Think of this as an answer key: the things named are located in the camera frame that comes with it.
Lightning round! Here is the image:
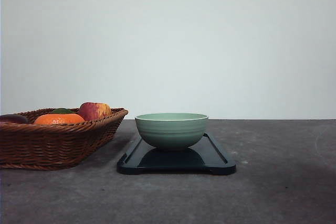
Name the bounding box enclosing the green ribbed bowl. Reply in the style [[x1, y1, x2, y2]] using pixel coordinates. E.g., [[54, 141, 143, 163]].
[[135, 113, 209, 149]]

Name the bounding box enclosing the brown wicker basket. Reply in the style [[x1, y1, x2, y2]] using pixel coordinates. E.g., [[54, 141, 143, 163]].
[[0, 108, 129, 170]]

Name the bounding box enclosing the dark rectangular tray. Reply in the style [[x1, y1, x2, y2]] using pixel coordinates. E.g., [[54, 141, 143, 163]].
[[117, 134, 236, 175]]

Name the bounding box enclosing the red yellow apple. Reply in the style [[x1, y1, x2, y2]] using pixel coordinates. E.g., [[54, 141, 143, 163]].
[[79, 102, 111, 120]]

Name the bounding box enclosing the green avocado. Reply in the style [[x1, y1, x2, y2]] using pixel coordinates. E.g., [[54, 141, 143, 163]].
[[51, 108, 75, 114]]

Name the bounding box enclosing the orange tangerine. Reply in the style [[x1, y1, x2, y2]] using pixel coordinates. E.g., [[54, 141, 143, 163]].
[[33, 114, 85, 125]]

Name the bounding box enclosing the dark purple fruit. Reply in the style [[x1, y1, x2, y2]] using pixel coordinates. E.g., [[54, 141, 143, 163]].
[[0, 114, 28, 124]]

